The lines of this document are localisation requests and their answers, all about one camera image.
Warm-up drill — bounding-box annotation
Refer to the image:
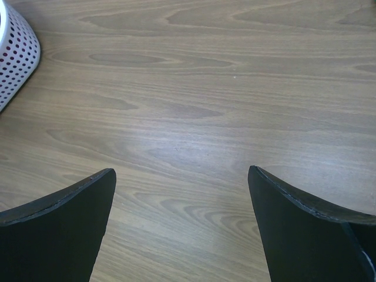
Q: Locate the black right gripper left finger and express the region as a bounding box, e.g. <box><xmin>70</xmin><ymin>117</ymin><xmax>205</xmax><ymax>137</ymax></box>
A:
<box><xmin>1</xmin><ymin>169</ymin><xmax>116</xmax><ymax>281</ymax></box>

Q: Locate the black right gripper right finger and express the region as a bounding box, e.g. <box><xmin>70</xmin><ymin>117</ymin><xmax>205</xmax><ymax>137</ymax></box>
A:
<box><xmin>248</xmin><ymin>166</ymin><xmax>375</xmax><ymax>281</ymax></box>

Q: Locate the white perforated plastic basket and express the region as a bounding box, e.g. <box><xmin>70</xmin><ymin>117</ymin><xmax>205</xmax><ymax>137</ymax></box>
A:
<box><xmin>0</xmin><ymin>1</ymin><xmax>41</xmax><ymax>110</ymax></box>

